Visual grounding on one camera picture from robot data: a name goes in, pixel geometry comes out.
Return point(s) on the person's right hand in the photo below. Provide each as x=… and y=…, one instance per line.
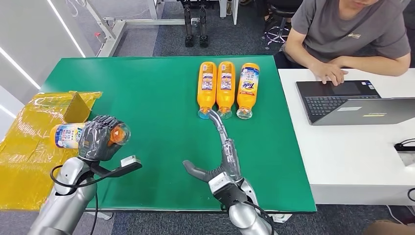
x=329, y=73

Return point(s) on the person's left hand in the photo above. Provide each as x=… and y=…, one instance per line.
x=335, y=61

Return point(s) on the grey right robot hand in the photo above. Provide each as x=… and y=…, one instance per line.
x=230, y=159

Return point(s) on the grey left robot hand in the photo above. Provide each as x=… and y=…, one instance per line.
x=94, y=142

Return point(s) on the orange detergent bottle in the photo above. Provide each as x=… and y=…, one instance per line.
x=225, y=81
x=248, y=84
x=64, y=136
x=207, y=81

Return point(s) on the person's left forearm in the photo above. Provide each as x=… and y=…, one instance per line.
x=376, y=66

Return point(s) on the person's right forearm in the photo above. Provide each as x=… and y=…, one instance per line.
x=298, y=55

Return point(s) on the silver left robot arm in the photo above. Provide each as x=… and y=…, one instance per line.
x=64, y=201

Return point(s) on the person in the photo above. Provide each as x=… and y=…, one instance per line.
x=340, y=29

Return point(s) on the dark grey laptop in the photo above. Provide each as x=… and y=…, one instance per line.
x=356, y=107

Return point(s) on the yellow-taped cardboard box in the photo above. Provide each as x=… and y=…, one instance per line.
x=26, y=162

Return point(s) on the black office chair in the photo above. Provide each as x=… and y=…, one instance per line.
x=282, y=13

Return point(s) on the white table leg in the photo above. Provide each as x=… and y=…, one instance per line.
x=234, y=11

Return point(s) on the black robot leg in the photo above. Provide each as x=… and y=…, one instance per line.
x=189, y=29
x=203, y=29

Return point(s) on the tan rounded object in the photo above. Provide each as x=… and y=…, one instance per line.
x=389, y=228

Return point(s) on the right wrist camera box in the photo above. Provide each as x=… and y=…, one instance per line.
x=227, y=193

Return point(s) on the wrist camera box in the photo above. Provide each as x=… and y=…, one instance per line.
x=227, y=193
x=129, y=168

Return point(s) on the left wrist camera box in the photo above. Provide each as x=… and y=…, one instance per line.
x=129, y=168

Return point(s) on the white table foot bracket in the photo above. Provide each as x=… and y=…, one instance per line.
x=282, y=218

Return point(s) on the white metal frame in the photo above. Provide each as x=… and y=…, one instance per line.
x=113, y=35

